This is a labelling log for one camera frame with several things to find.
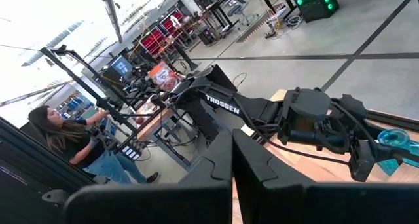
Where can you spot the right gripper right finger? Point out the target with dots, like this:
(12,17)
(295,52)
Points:
(278,201)

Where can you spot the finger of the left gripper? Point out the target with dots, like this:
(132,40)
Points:
(407,157)

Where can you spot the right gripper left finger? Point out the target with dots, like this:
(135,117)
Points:
(196,201)

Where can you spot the teal square glass vase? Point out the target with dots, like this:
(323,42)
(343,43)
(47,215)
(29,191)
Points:
(393,138)

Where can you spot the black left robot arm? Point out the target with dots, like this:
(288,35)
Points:
(222,104)

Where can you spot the button box white keys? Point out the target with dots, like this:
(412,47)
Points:
(131,153)

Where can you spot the wooden side table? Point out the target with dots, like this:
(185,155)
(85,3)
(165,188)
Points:
(154,122)

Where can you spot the orange white cereal box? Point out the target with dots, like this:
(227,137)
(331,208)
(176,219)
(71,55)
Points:
(163,76)

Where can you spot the person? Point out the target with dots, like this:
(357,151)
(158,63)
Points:
(78,145)

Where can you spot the computer monitor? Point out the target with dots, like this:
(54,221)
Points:
(121,67)

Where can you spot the black computer green lights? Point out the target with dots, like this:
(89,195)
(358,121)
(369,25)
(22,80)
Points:
(314,8)

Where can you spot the red tool cabinet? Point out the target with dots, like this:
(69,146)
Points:
(168,26)
(153,42)

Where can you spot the grey office chair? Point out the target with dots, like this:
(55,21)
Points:
(239,6)

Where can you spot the black leader station frame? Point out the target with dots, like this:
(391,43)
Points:
(82,83)

